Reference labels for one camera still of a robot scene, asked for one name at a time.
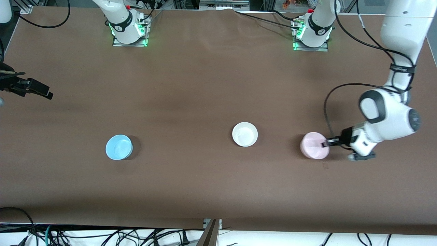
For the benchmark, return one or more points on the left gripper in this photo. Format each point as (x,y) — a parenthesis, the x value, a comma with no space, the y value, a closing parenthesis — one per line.
(347,134)

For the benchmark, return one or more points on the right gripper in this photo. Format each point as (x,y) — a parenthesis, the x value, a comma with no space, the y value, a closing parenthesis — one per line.
(7,84)

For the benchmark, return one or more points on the pink bowl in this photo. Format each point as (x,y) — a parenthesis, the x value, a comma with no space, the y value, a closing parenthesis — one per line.
(312,147)

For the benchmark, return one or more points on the blue bowl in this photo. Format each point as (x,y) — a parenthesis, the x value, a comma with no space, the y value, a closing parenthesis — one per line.
(118,147)

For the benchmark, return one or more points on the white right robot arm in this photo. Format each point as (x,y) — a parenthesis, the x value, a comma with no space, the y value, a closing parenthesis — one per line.
(121,24)

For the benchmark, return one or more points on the white bowl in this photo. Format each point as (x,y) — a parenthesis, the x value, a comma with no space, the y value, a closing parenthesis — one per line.
(244,134)

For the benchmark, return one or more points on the aluminium corner extrusion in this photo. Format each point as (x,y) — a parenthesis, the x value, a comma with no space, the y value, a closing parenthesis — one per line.
(26,8)

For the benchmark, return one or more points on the brown table cover sheet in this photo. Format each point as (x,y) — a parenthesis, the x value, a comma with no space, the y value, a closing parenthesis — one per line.
(205,85)

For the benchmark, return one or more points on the orange background object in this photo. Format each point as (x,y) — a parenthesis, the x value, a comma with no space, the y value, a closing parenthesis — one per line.
(290,3)

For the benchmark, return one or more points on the black power plug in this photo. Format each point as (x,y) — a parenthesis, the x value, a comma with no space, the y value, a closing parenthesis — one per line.
(185,237)

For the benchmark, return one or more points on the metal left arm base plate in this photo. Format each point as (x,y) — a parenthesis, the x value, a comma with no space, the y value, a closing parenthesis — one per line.
(324,48)

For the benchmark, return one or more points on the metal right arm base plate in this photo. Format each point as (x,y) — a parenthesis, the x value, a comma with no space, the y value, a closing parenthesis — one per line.
(143,42)

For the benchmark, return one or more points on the aluminium frame post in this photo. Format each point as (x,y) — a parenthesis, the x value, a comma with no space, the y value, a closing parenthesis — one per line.
(211,234)

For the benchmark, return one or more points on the silver frame rail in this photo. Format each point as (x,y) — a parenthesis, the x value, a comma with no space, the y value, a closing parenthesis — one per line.
(223,4)

